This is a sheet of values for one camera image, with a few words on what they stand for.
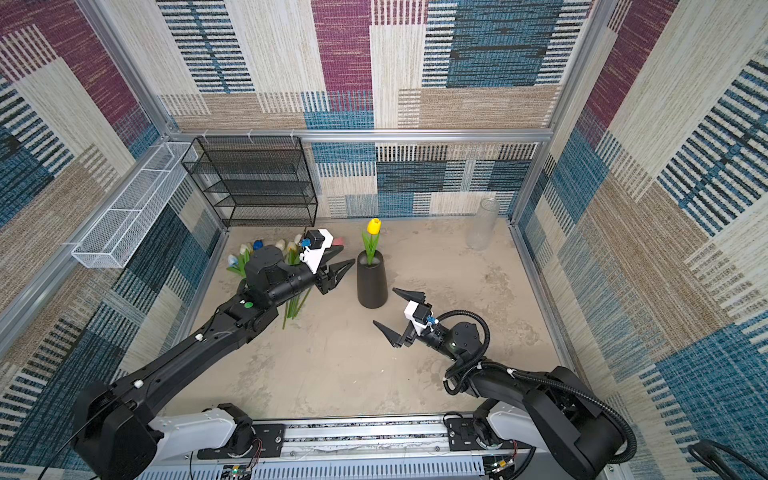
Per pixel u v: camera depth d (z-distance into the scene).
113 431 0.38
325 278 0.63
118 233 0.73
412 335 0.66
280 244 1.11
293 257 0.61
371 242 0.83
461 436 0.73
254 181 1.11
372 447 0.73
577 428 0.42
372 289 0.94
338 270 0.65
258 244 1.12
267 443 0.73
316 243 0.59
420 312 0.60
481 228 1.04
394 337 0.66
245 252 1.05
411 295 0.71
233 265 1.05
